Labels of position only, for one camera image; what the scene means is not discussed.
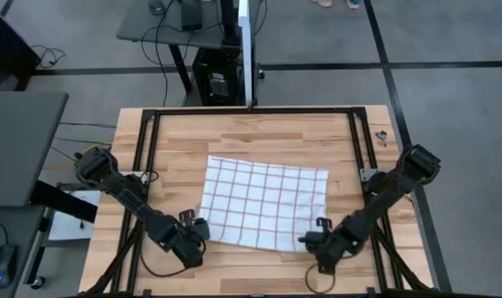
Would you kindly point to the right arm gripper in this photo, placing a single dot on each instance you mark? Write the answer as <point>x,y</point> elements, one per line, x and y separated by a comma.
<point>333,244</point>

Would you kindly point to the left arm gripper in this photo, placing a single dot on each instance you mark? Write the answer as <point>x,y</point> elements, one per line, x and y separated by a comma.
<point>180,240</point>

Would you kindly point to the white red-checked towel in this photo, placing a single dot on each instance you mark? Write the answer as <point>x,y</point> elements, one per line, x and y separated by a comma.
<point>263,203</point>

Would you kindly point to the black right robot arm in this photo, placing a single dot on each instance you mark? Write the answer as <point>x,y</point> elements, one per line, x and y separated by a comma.
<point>383,198</point>

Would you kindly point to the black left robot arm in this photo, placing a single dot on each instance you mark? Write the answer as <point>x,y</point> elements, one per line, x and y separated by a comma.
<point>126,194</point>

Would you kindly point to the small black clip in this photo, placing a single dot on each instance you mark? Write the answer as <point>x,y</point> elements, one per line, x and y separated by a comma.
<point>382,135</point>

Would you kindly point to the white flat board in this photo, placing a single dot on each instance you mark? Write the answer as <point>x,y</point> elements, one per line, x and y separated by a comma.
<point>68,227</point>

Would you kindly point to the black desk foot bar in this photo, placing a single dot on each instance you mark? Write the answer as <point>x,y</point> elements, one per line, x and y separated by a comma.
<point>64,203</point>

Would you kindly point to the black computer tower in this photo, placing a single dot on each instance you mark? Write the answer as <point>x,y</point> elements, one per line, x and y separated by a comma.
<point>209,70</point>

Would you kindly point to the black caster wheel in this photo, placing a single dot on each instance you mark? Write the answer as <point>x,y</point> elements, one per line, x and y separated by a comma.
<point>261,74</point>
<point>38,283</point>

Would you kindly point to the grey desk surface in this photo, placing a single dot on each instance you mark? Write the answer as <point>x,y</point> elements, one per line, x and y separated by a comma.
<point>23,232</point>

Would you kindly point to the grey desk with black leg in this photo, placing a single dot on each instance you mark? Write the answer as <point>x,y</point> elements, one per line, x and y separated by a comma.
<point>209,37</point>

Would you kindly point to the dark grey desk top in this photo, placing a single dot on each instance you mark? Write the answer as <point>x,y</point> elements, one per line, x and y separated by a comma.
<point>19,149</point>

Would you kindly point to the black computer mouse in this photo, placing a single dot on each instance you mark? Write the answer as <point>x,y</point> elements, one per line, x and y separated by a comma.
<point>2,265</point>

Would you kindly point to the black power adapter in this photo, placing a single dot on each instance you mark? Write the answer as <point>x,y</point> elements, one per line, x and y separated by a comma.
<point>190,16</point>

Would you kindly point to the small grey device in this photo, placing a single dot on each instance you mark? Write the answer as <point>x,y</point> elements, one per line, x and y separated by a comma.
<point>156,6</point>

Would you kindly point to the person's foot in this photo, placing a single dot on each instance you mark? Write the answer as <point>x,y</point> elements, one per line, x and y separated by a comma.
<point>325,3</point>
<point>353,3</point>

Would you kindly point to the black cabinet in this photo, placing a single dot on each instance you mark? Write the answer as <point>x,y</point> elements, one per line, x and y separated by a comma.
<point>6,45</point>

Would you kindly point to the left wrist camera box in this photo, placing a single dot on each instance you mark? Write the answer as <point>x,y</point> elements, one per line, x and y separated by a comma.
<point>194,258</point>

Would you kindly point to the black aluminium table frame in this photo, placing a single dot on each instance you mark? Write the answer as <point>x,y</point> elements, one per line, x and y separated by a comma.
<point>254,111</point>

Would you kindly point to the white upright post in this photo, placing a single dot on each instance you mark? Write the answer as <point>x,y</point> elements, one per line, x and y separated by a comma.
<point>246,54</point>

